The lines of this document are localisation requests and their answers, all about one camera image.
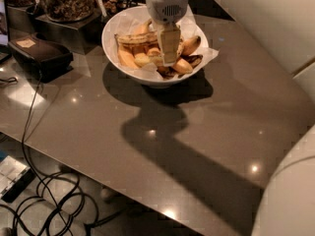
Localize long spotted top banana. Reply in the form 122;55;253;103
114;31;158;46

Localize coiled black floor cables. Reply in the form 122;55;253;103
0;141;132;236

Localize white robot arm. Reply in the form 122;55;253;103
144;19;314;236

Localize glass jar of nuts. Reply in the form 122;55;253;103
40;0;95;23

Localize blackened banana at right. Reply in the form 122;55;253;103
183;54;203;68

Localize curved spotted front banana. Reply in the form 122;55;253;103
134;38;184;67

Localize upright banana at back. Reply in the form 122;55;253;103
133;19;152;34

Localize white ceramic bowl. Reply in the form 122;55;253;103
101;6;218;89

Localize small banana at right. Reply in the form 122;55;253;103
182;35;201;56

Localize yellow banana at front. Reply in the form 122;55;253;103
171;58;193;75

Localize screen edge at left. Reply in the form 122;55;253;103
0;0;13;64

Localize silver black floor device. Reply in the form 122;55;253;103
0;155;34;204

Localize yellow banana at left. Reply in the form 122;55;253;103
117;44;139;69

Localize black cable on table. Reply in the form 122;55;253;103
20;70;45;155

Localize black box device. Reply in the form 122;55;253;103
8;32;74;83

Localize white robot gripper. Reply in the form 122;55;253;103
146;0;189;66

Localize white paper bowl liner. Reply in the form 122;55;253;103
101;6;219;88

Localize yellow banana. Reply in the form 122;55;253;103
117;44;139;69
171;58;193;75

